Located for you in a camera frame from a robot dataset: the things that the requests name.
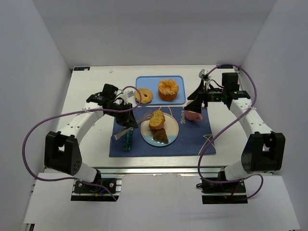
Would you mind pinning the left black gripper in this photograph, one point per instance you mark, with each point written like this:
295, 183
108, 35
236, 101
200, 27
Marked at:
121, 111

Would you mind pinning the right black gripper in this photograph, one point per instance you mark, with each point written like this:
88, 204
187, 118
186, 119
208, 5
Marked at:
205, 96

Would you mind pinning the metal tongs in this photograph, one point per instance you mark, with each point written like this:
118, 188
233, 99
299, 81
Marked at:
146, 117

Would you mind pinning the sliced toast bread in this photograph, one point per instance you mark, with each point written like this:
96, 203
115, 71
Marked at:
157, 120

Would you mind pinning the brown croissant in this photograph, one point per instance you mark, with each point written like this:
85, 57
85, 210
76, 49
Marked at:
160, 135

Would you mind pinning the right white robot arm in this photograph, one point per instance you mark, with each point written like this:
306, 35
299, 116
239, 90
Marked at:
264, 149

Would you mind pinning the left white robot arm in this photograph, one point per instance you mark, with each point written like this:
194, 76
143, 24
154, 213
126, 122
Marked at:
62, 152

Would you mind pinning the round bagel bread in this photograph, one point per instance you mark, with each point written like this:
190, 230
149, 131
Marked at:
145, 97

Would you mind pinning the pink mug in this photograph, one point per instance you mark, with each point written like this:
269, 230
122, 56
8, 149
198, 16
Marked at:
193, 116

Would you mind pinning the round orange sugared bun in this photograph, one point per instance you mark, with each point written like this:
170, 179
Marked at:
167, 89

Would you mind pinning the blue cloth placemat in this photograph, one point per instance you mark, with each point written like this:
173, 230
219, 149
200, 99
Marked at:
192, 137

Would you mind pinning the white and blue plate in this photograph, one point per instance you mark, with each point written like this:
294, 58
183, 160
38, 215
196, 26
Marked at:
171, 127

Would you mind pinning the right blue label sticker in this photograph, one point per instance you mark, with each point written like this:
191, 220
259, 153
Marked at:
224, 66

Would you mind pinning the blue label sticker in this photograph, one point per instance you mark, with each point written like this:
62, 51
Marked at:
224, 66
86, 68

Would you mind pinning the blue plastic tray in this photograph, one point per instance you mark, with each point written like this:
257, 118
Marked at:
151, 83

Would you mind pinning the left blue label sticker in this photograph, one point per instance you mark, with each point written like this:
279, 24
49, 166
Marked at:
86, 68

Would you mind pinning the fork with green handle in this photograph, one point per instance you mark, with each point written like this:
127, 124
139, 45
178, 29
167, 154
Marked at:
130, 139

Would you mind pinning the spoon with green handle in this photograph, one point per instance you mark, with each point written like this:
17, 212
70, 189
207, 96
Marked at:
125, 142

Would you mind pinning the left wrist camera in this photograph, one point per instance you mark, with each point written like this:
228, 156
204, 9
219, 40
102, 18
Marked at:
125, 96

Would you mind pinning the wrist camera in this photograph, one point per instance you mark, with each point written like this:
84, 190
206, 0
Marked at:
204, 75
125, 96

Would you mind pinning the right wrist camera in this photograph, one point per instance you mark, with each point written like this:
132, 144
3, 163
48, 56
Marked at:
204, 75

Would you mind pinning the aluminium table edge rail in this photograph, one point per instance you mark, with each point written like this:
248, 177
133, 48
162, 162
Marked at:
150, 170

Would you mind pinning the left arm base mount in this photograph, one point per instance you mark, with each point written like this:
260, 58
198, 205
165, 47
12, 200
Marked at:
110, 191

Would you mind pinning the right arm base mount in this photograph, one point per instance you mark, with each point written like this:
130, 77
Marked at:
222, 194

